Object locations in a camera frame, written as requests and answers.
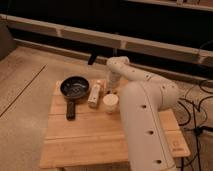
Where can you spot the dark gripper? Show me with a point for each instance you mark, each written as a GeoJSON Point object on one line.
{"type": "Point", "coordinates": [111, 91]}

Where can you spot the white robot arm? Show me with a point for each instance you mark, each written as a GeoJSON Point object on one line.
{"type": "Point", "coordinates": [141, 99]}

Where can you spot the white cup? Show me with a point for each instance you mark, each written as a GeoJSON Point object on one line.
{"type": "Point", "coordinates": [110, 102]}

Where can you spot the black frying pan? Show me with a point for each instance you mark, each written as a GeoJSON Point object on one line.
{"type": "Point", "coordinates": [73, 89]}

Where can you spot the dark table leg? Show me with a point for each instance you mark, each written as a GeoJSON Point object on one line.
{"type": "Point", "coordinates": [92, 59]}

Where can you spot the wooden board table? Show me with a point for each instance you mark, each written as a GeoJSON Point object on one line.
{"type": "Point", "coordinates": [96, 137]}

